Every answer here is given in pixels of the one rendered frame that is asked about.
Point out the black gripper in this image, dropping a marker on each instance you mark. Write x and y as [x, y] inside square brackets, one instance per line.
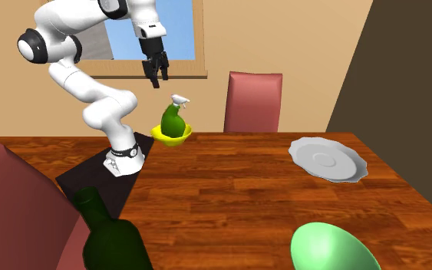
[151, 48]

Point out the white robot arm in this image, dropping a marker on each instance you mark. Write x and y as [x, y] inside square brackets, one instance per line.
[88, 89]

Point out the wooden framed window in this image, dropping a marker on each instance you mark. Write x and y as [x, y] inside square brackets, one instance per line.
[178, 45]

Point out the green spray bottle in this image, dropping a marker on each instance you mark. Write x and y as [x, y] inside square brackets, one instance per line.
[173, 121]

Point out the yellow bowl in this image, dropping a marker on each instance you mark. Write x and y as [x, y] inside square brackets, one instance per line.
[170, 139]

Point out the red upholstered chair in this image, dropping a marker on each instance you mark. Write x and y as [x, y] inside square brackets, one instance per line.
[252, 103]
[17, 213]

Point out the dark robot stand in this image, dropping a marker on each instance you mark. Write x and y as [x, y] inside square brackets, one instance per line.
[103, 179]

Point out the dark green wine bottle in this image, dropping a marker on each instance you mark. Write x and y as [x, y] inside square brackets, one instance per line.
[111, 239]

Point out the white scalloped plate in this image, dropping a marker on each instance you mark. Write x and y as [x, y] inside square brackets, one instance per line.
[328, 159]

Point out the light green bowl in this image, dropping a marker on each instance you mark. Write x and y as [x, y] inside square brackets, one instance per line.
[328, 248]

